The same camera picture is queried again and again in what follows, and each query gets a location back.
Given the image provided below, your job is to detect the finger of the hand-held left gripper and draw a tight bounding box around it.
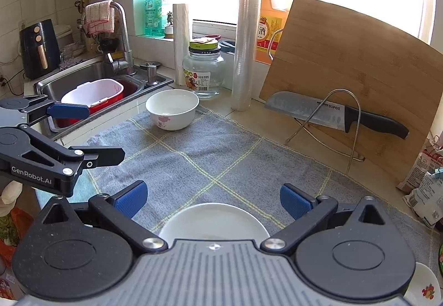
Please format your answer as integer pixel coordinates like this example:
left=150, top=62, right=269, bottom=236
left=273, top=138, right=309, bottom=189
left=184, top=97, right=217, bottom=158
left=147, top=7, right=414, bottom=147
left=0, top=96, right=90, bottom=125
left=21, top=133, right=126, bottom=169

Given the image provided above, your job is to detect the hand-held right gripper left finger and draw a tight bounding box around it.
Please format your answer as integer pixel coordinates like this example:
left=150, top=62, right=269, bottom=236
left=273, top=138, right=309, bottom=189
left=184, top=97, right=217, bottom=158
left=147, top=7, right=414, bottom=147
left=42, top=180, right=168, bottom=256

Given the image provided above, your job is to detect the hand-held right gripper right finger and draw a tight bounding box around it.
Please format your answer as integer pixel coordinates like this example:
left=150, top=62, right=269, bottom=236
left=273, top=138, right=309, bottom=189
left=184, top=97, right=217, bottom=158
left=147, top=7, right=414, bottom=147
left=261, top=183, right=386, bottom=255

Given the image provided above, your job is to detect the white bowl with pink flowers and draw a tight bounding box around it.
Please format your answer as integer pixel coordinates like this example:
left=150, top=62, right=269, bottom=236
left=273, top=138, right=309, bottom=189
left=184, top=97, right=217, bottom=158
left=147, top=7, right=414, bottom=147
left=145, top=89, right=199, bottom=131
left=158, top=202, right=271, bottom=241

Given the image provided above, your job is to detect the white plate with fruit print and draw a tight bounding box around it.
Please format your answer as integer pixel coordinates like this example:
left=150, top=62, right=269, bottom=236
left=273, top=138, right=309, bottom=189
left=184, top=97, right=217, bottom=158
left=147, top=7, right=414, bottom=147
left=403, top=262, right=442, bottom=306

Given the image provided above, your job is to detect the person's left hand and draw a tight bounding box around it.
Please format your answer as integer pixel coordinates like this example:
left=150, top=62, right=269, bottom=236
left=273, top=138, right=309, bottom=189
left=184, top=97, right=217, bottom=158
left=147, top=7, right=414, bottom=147
left=0, top=181, right=23, bottom=217

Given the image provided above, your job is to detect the stainless steel sink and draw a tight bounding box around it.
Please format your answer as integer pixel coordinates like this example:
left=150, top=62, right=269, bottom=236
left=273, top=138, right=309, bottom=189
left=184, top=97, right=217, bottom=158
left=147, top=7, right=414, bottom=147
left=33, top=59, right=174, bottom=141

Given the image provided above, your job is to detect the orange plastic bag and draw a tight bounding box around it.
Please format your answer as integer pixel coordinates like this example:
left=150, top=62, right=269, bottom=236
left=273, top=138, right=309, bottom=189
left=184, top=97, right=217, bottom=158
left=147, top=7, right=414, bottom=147
left=0, top=207, right=35, bottom=258

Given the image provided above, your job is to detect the red plastic basin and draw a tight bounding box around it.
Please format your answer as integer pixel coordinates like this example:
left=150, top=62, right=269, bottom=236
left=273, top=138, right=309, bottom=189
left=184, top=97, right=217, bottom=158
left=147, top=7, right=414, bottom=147
left=55, top=79, right=146, bottom=128

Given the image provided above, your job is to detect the black air fryer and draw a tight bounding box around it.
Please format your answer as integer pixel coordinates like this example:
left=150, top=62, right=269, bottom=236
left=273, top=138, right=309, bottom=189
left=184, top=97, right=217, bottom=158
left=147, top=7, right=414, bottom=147
left=19, top=19, right=61, bottom=80

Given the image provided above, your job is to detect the grey checked dish towel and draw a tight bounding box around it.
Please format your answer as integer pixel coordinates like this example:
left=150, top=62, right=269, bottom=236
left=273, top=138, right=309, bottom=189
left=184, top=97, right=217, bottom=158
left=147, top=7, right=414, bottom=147
left=64, top=103, right=438, bottom=272

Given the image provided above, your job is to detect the metal sink soap dispenser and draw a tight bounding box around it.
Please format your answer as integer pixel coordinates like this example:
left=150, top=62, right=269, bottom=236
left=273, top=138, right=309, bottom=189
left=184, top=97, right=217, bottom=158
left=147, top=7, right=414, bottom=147
left=140, top=62, right=161, bottom=87

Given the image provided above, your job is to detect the steel kitchen faucet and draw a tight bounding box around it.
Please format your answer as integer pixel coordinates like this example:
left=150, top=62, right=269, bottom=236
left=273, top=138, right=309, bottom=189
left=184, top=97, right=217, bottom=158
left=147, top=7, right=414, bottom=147
left=81, top=0, right=137, bottom=76

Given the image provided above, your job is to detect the pink checked dishcloth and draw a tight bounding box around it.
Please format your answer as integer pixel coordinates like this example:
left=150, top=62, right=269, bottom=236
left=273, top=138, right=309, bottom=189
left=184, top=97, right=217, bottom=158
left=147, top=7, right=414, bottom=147
left=84, top=0, right=115, bottom=35

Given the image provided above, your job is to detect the glass jar with green lid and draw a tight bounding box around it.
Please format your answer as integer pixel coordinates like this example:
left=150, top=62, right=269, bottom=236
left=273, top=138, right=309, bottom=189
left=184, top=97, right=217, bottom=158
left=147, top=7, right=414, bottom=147
left=182, top=38, right=226, bottom=99

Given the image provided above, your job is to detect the white and orange food bag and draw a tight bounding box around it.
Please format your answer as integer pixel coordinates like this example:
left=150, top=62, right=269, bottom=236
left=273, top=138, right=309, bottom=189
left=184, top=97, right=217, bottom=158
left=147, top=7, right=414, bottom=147
left=396, top=150, right=443, bottom=192

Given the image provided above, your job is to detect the green dish soap bottle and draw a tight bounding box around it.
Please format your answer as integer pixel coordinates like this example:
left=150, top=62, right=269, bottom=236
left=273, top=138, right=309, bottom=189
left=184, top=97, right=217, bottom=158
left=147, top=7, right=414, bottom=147
left=143, top=0, right=167, bottom=38

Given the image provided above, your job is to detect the white printed food bag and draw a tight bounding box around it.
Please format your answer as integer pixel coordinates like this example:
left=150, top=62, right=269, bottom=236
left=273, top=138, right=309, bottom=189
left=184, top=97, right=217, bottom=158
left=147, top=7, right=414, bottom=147
left=403, top=168, right=443, bottom=227

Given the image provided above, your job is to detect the small potted plant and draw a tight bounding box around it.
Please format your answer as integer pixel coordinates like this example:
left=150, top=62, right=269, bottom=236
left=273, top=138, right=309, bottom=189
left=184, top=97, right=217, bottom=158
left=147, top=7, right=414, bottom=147
left=164, top=11, right=175, bottom=38

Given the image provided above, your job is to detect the bamboo cutting board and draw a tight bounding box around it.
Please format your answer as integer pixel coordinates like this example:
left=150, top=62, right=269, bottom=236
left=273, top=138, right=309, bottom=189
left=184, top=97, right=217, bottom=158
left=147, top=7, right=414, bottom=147
left=259, top=0, right=437, bottom=182

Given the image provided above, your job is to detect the clear plastic wrap roll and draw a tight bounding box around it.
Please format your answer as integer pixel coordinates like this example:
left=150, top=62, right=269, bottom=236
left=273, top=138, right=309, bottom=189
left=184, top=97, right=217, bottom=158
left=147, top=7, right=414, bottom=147
left=233, top=0, right=262, bottom=111

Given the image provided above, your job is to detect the yellow cooking wine jug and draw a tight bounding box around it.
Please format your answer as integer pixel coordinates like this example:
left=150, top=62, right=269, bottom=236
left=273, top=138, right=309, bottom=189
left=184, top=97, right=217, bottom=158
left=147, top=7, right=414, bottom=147
left=254, top=0, right=295, bottom=66

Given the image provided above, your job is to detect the metal wire rack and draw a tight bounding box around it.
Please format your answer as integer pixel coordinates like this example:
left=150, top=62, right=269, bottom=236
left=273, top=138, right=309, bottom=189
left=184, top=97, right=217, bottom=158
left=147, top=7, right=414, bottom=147
left=285, top=89, right=365, bottom=175

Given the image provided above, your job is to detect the black handled santoku knife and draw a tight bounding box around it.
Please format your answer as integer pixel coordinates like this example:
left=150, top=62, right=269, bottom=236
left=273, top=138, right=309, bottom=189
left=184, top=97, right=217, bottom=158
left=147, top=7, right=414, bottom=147
left=265, top=91, right=409, bottom=140

